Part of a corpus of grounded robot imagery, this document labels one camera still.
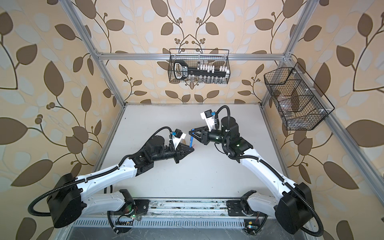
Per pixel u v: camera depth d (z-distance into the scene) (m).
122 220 0.74
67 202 0.40
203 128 0.65
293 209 0.39
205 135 0.62
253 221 0.72
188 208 0.75
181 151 0.64
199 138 0.64
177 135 0.64
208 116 0.63
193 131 0.68
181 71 0.84
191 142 0.71
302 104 0.73
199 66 0.81
